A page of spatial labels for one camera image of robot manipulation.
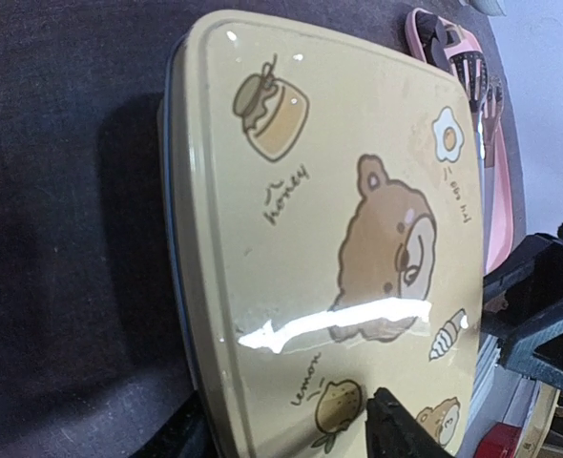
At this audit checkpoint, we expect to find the pink plastic tray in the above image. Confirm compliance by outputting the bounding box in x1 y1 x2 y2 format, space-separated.
404 7 514 275

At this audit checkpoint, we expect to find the bear print tin lid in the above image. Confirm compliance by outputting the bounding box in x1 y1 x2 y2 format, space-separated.
159 10 483 457

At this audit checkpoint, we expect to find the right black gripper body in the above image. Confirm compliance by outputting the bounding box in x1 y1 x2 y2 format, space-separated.
412 10 463 72

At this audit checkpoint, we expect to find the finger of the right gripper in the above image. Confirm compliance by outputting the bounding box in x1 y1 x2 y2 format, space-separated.
476 74 504 170
449 51 488 103

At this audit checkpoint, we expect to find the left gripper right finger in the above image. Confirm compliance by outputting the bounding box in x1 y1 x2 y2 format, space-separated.
481 234 563 391

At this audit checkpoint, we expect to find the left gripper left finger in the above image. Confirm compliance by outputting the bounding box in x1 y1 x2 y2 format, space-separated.
365 387 458 458

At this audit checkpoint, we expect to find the pale celadon tea bowl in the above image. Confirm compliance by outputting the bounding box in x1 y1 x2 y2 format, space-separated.
468 0 507 16

